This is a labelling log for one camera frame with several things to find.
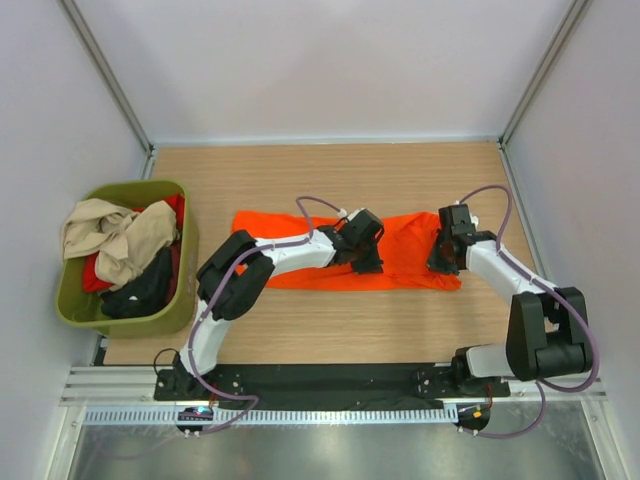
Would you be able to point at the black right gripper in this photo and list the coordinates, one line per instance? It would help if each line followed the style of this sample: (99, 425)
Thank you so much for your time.
(441, 257)

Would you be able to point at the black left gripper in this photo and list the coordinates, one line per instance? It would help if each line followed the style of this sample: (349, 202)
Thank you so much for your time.
(365, 262)

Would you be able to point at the orange t shirt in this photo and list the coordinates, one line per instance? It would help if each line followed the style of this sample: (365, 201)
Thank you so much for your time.
(404, 249)

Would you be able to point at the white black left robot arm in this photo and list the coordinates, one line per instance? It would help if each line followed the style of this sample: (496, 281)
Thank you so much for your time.
(232, 279)

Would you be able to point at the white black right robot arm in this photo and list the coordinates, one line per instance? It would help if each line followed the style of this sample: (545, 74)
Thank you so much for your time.
(548, 338)

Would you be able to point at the black t shirt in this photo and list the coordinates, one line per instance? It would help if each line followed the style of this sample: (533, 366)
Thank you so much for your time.
(150, 292)

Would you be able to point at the beige t shirt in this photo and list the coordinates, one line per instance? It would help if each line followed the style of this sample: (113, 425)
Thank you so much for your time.
(124, 241)

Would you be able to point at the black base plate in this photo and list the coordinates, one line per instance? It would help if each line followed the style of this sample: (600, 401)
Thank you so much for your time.
(337, 381)

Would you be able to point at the white slotted cable duct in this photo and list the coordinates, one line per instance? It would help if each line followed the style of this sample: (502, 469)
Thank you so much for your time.
(199, 416)

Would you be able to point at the right corner aluminium post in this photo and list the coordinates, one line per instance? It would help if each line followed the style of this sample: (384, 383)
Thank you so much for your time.
(560, 39)

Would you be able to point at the corner aluminium post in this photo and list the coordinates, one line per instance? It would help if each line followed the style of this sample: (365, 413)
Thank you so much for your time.
(560, 39)
(103, 68)

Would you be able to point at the aluminium frame rail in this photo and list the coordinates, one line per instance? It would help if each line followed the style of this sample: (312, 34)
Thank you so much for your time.
(120, 385)

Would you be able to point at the left corner aluminium post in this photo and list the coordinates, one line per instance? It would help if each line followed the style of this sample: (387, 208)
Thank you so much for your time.
(103, 68)

